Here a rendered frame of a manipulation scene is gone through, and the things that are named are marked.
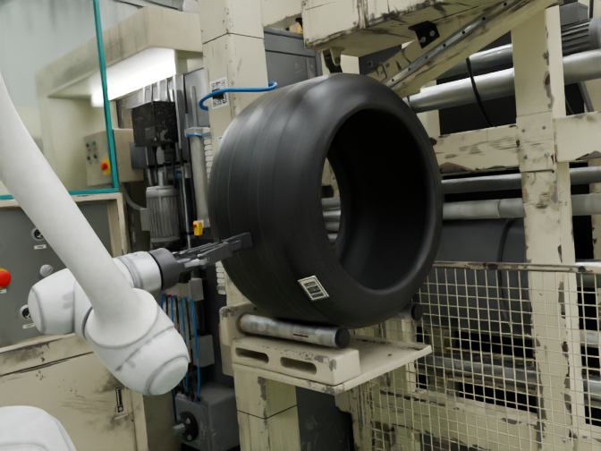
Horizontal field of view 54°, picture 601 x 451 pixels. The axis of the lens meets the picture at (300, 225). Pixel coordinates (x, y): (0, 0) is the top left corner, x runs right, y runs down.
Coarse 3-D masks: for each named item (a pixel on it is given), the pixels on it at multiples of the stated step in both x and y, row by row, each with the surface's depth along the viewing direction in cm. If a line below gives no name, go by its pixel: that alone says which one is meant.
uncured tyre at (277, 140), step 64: (256, 128) 125; (320, 128) 119; (384, 128) 156; (256, 192) 118; (320, 192) 118; (384, 192) 167; (256, 256) 122; (320, 256) 118; (384, 256) 163; (320, 320) 128; (384, 320) 138
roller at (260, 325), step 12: (240, 324) 149; (252, 324) 145; (264, 324) 142; (276, 324) 139; (288, 324) 137; (300, 324) 134; (312, 324) 133; (276, 336) 140; (288, 336) 137; (300, 336) 133; (312, 336) 130; (324, 336) 128; (336, 336) 125; (348, 336) 127
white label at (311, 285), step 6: (300, 282) 119; (306, 282) 118; (312, 282) 118; (318, 282) 118; (306, 288) 120; (312, 288) 119; (318, 288) 119; (312, 294) 120; (318, 294) 120; (324, 294) 120; (312, 300) 121
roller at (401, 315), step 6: (408, 306) 146; (414, 306) 145; (420, 306) 146; (402, 312) 147; (408, 312) 145; (414, 312) 144; (420, 312) 146; (396, 318) 149; (402, 318) 147; (408, 318) 146; (414, 318) 145; (420, 318) 146
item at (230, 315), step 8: (240, 304) 151; (248, 304) 152; (224, 312) 147; (232, 312) 148; (240, 312) 150; (248, 312) 152; (256, 312) 154; (264, 312) 156; (224, 320) 147; (232, 320) 148; (224, 328) 148; (232, 328) 148; (240, 328) 150; (224, 336) 148; (232, 336) 148; (240, 336) 150; (224, 344) 149; (232, 344) 148
